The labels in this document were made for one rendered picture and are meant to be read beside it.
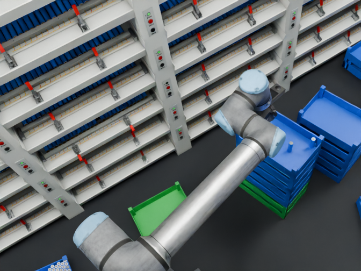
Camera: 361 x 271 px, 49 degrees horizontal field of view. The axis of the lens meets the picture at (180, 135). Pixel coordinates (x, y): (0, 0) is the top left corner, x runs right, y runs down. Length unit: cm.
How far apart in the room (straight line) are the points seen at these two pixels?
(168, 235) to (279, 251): 106
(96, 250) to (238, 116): 58
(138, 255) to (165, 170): 124
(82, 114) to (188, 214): 78
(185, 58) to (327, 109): 76
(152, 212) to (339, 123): 105
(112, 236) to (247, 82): 63
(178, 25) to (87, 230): 89
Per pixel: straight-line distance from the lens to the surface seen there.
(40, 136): 173
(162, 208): 217
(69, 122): 171
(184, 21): 164
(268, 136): 123
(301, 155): 173
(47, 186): 195
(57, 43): 142
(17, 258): 236
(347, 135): 200
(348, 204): 221
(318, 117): 203
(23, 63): 143
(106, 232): 111
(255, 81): 130
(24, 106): 158
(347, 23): 251
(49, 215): 224
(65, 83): 157
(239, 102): 128
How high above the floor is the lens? 200
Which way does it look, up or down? 58 degrees down
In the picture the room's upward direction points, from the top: 15 degrees counter-clockwise
